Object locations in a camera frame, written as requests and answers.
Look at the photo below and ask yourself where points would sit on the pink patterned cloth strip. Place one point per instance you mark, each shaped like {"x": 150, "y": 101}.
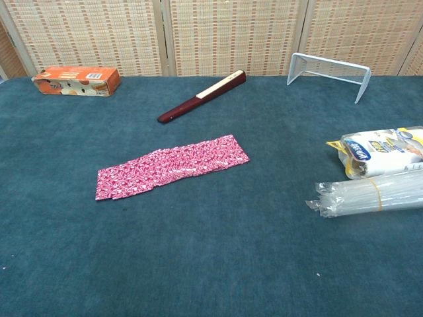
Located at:
{"x": 198, "y": 156}

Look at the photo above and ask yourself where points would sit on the orange cardboard snack box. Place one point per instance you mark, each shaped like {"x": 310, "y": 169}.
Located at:
{"x": 79, "y": 81}

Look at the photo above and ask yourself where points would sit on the woven bamboo screen panel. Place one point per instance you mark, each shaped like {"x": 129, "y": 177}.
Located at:
{"x": 10, "y": 53}
{"x": 363, "y": 29}
{"x": 89, "y": 33}
{"x": 414, "y": 62}
{"x": 231, "y": 33}

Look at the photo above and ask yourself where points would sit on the white tissue paper package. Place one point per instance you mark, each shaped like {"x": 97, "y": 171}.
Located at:
{"x": 383, "y": 155}

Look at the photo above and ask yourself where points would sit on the teal felt table cover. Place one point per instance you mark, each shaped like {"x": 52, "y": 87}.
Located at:
{"x": 211, "y": 247}

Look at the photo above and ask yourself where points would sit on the dark red folded fan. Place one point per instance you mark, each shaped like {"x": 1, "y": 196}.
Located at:
{"x": 185, "y": 107}

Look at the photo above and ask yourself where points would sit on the clear plastic tube bundle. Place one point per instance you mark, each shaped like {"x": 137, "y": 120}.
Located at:
{"x": 357, "y": 196}

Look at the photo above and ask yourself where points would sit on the yellow rubber band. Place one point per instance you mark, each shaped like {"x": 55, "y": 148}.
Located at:
{"x": 376, "y": 195}

